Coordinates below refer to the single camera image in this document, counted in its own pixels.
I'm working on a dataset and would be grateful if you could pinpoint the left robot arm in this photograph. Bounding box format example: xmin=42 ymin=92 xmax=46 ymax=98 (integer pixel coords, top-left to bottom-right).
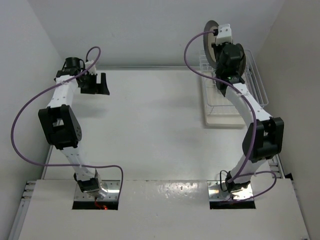
xmin=38 ymin=57 xmax=110 ymax=198

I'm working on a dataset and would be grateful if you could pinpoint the grey rim plate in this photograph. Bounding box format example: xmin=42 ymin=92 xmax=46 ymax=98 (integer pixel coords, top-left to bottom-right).
xmin=203 ymin=20 xmax=222 ymax=69
xmin=239 ymin=45 xmax=247 ymax=77

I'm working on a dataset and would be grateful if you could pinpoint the metal base plate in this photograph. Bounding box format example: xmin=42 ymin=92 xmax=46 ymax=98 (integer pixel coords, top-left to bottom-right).
xmin=207 ymin=180 xmax=254 ymax=202
xmin=73 ymin=180 xmax=121 ymax=202

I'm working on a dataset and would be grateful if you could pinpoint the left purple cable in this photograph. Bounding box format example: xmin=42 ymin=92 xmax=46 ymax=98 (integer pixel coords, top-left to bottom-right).
xmin=10 ymin=46 xmax=125 ymax=201

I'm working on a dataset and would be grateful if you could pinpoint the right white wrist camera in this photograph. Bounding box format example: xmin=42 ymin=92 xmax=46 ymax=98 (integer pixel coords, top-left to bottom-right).
xmin=215 ymin=24 xmax=233 ymax=46

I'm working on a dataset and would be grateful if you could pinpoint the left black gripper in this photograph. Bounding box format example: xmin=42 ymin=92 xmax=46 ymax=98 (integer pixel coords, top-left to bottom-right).
xmin=78 ymin=72 xmax=109 ymax=95

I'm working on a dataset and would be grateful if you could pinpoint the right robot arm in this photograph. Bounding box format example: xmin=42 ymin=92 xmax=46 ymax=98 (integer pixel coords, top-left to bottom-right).
xmin=215 ymin=43 xmax=285 ymax=193

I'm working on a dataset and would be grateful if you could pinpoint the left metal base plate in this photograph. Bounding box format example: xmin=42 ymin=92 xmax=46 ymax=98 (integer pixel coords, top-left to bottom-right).
xmin=73 ymin=180 xmax=121 ymax=202

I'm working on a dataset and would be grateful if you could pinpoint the white wire dish rack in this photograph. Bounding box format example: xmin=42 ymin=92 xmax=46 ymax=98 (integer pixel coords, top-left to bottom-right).
xmin=199 ymin=49 xmax=269 ymax=117

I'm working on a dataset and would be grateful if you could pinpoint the white drip tray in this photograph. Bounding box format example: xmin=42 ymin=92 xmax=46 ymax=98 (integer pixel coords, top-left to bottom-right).
xmin=201 ymin=77 xmax=246 ymax=129

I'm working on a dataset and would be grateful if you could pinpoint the white front board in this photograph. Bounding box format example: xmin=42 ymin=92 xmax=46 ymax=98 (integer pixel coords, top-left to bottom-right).
xmin=19 ymin=179 xmax=309 ymax=240

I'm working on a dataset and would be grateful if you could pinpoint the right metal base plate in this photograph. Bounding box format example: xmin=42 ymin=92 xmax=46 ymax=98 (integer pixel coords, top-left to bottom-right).
xmin=207 ymin=180 xmax=254 ymax=202

